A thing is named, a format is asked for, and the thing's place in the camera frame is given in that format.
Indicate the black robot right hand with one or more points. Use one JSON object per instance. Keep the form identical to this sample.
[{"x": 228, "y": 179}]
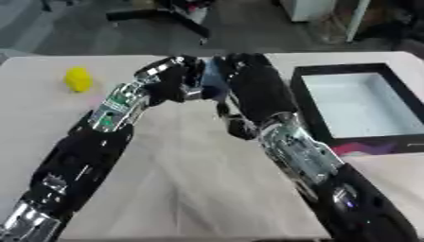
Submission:
[{"x": 259, "y": 91}]

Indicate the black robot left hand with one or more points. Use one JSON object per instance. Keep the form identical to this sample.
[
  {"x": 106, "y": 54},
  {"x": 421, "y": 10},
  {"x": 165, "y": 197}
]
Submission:
[{"x": 171, "y": 83}]

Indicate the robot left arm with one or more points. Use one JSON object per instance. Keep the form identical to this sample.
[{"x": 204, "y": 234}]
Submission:
[{"x": 83, "y": 164}]

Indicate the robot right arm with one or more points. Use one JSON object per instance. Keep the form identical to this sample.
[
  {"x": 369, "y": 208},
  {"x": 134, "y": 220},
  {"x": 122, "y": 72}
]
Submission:
[{"x": 331, "y": 189}]

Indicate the black box white inside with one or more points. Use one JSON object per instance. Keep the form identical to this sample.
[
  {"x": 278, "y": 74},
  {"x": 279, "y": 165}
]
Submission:
[{"x": 359, "y": 107}]

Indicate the yellow toy fruit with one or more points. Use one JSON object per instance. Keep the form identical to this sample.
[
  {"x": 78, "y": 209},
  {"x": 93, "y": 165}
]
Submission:
[{"x": 78, "y": 79}]

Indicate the white cabinet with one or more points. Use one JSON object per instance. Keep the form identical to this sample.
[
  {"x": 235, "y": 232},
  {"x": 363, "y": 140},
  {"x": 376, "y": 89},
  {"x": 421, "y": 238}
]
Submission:
[{"x": 307, "y": 8}]

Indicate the white pole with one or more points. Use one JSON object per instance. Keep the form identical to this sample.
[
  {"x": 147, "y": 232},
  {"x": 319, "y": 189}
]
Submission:
[{"x": 358, "y": 19}]

